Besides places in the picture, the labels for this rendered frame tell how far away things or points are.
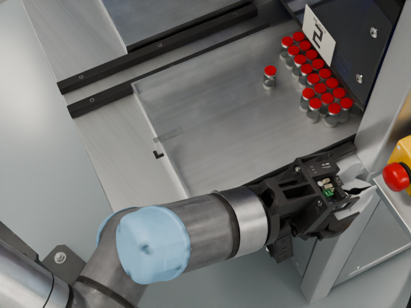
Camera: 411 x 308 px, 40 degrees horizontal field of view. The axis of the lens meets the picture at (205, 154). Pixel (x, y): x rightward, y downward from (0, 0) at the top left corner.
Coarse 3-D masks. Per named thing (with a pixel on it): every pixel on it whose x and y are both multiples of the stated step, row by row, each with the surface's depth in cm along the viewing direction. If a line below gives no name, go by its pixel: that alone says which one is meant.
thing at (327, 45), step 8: (304, 16) 90; (312, 16) 87; (304, 24) 91; (312, 24) 88; (320, 24) 86; (304, 32) 92; (312, 32) 90; (312, 40) 91; (328, 40) 86; (320, 48) 89; (328, 48) 87; (328, 56) 88; (328, 64) 89
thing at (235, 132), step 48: (240, 48) 104; (144, 96) 101; (192, 96) 101; (240, 96) 100; (288, 96) 100; (192, 144) 96; (240, 144) 96; (288, 144) 95; (336, 144) 92; (192, 192) 92
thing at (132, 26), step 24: (120, 0) 112; (144, 0) 112; (168, 0) 112; (192, 0) 112; (216, 0) 111; (240, 0) 107; (264, 0) 110; (120, 24) 109; (144, 24) 109; (168, 24) 109; (192, 24) 106
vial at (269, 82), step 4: (264, 72) 97; (264, 76) 98; (268, 76) 97; (272, 76) 97; (264, 80) 99; (268, 80) 98; (272, 80) 98; (264, 84) 100; (268, 84) 99; (272, 84) 99; (264, 88) 101; (268, 88) 100; (272, 88) 100
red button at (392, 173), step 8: (384, 168) 79; (392, 168) 78; (400, 168) 78; (384, 176) 79; (392, 176) 78; (400, 176) 77; (408, 176) 77; (392, 184) 78; (400, 184) 77; (408, 184) 78
